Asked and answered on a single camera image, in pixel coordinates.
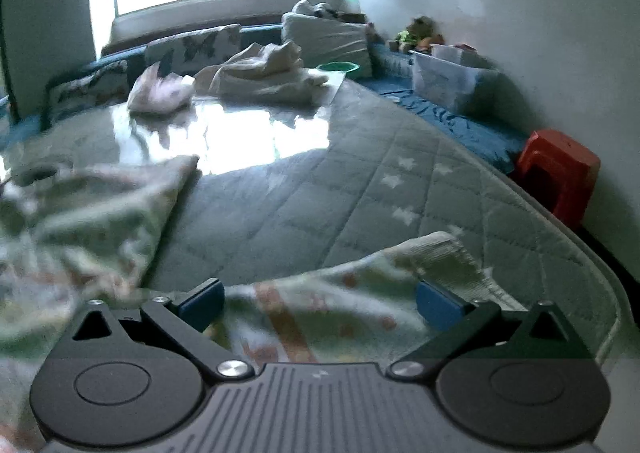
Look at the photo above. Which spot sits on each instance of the grey quilted star table cover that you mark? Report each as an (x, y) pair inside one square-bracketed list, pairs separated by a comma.
[(350, 183)]

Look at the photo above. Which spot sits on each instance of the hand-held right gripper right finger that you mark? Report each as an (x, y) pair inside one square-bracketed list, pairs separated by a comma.
[(437, 309)]

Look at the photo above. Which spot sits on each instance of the green and brown plush toy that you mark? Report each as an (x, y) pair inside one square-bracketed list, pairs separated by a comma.
[(417, 33)]

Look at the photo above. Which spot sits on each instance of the red plastic stool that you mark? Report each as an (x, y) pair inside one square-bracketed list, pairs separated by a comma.
[(560, 168)]

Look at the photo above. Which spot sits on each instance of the plastic bag with cloth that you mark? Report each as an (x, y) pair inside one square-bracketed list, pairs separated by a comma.
[(157, 93)]

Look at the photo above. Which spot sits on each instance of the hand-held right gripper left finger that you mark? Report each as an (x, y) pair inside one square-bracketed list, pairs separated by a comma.
[(202, 307)]

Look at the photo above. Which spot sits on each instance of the butterfly print cushion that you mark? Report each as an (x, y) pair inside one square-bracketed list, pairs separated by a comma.
[(192, 48), (85, 88)]

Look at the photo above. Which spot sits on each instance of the cream cloth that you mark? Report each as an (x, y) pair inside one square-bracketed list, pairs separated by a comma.
[(260, 73)]

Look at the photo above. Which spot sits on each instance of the white pillow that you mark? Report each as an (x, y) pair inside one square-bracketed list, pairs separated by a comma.
[(327, 43)]

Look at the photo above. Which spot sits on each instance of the green patterned garment orange stripe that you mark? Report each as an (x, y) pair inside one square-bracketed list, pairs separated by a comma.
[(340, 303)]

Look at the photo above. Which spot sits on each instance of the clear plastic storage box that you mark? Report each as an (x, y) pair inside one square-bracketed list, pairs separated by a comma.
[(450, 78)]

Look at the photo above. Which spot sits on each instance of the green bowl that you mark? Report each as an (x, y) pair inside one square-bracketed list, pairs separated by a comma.
[(340, 68)]

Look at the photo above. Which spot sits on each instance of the black and white plush toy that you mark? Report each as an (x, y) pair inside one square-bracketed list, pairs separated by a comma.
[(312, 9)]

